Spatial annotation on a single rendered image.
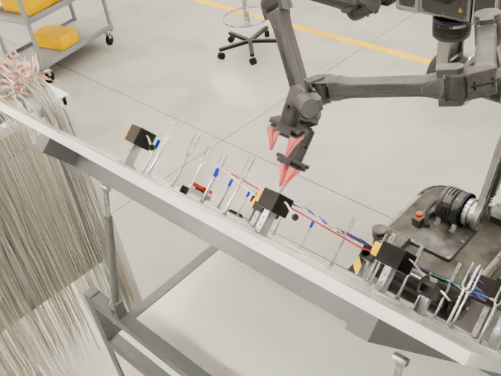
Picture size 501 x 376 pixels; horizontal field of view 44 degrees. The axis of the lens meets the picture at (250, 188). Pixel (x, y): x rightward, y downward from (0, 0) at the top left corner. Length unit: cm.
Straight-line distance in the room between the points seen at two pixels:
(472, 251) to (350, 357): 127
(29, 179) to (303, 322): 96
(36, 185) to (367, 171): 228
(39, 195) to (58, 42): 368
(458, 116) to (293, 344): 273
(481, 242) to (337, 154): 129
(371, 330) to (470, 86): 95
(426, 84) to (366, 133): 247
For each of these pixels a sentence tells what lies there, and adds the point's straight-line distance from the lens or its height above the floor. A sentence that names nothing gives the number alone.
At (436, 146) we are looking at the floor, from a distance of 404.
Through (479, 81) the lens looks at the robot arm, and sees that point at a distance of 172.
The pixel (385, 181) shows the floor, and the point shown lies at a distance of 374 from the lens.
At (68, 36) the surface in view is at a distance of 572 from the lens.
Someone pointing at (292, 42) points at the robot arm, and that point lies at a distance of 202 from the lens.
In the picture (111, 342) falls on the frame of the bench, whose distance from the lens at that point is 205.
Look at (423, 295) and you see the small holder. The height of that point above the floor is 141.
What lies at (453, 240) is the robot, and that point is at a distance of 301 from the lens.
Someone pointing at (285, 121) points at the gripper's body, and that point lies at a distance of 180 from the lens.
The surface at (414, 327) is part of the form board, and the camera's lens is 84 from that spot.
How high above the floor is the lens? 232
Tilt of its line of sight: 38 degrees down
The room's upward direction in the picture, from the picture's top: 9 degrees counter-clockwise
